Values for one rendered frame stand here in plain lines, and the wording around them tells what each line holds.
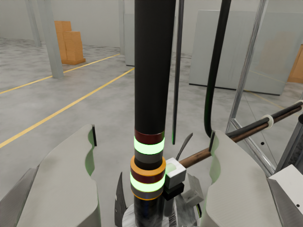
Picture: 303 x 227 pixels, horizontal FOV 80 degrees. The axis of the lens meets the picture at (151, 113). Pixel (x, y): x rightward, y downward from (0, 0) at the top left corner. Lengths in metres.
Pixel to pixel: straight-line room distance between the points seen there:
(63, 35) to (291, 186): 8.33
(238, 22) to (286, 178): 5.14
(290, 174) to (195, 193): 0.32
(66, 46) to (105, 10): 6.11
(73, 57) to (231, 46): 5.96
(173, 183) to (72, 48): 8.22
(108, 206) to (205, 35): 4.78
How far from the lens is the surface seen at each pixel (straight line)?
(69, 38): 8.36
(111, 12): 13.82
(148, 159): 0.20
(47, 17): 6.31
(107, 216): 2.11
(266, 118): 0.45
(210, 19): 5.61
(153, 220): 0.29
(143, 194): 0.24
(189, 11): 12.35
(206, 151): 0.31
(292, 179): 0.69
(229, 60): 5.71
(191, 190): 0.78
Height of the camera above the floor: 1.73
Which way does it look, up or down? 27 degrees down
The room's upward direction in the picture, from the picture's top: 3 degrees clockwise
